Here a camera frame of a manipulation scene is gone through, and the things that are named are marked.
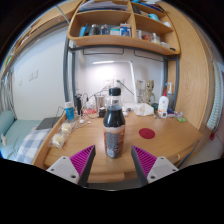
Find bed with checked blanket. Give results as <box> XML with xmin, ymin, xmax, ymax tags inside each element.
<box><xmin>0</xmin><ymin>109</ymin><xmax>53</xmax><ymax>165</ymax></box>

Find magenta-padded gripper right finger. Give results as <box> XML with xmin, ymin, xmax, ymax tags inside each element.
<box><xmin>130</xmin><ymin>144</ymin><xmax>180</xmax><ymax>187</ymax></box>

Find white wall outlet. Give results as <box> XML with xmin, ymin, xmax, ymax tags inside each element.
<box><xmin>103</xmin><ymin>78</ymin><xmax>114</xmax><ymax>89</ymax></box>
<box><xmin>114</xmin><ymin>78</ymin><xmax>125</xmax><ymax>88</ymax></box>

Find steel tumbler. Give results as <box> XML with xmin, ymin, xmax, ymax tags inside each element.
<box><xmin>94</xmin><ymin>93</ymin><xmax>106</xmax><ymax>113</ymax></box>

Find flat round red coaster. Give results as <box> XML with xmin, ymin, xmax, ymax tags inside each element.
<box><xmin>138</xmin><ymin>127</ymin><xmax>156</xmax><ymax>140</ymax></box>

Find white wall switch plate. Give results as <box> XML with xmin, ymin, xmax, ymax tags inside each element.
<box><xmin>28</xmin><ymin>69</ymin><xmax>39</xmax><ymax>82</ymax></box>

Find dark drink bottle black cap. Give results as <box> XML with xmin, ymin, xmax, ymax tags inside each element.
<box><xmin>102</xmin><ymin>87</ymin><xmax>127</xmax><ymax>159</ymax></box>

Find black slim device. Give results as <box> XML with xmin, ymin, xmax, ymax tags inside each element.
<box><xmin>74</xmin><ymin>93</ymin><xmax>84</xmax><ymax>117</ymax></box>

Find dark grey laptop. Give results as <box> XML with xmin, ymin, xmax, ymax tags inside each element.
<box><xmin>35</xmin><ymin>116</ymin><xmax>62</xmax><ymax>131</ymax></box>

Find red packet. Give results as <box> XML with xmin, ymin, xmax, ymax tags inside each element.
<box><xmin>83</xmin><ymin>105</ymin><xmax>98</xmax><ymax>116</ymax></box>

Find wooden shelf unit with items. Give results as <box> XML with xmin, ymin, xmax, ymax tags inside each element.
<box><xmin>66</xmin><ymin>0</ymin><xmax>182</xmax><ymax>56</ymax></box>

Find white earphones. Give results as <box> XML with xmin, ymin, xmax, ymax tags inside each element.
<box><xmin>74</xmin><ymin>118</ymin><xmax>93</xmax><ymax>128</ymax></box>

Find wooden tree figurine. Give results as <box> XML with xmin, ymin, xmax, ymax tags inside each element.
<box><xmin>143</xmin><ymin>79</ymin><xmax>156</xmax><ymax>105</ymax></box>

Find white pump lotion bottle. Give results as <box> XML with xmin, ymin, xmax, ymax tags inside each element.
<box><xmin>157</xmin><ymin>88</ymin><xmax>170</xmax><ymax>114</ymax></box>

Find clear spray bottle blue nozzle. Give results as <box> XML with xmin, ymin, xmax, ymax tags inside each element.
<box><xmin>165</xmin><ymin>82</ymin><xmax>175</xmax><ymax>111</ymax></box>

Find blue tube white cap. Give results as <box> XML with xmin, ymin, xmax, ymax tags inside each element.
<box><xmin>64</xmin><ymin>101</ymin><xmax>76</xmax><ymax>123</ymax></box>

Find grey metal desk frame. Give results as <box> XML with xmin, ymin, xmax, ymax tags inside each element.
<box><xmin>62</xmin><ymin>34</ymin><xmax>181</xmax><ymax>113</ymax></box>

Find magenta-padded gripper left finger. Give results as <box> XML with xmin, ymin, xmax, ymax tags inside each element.
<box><xmin>45</xmin><ymin>144</ymin><xmax>97</xmax><ymax>188</ymax></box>

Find white printed box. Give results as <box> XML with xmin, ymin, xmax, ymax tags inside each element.
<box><xmin>135</xmin><ymin>79</ymin><xmax>146</xmax><ymax>98</ymax></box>

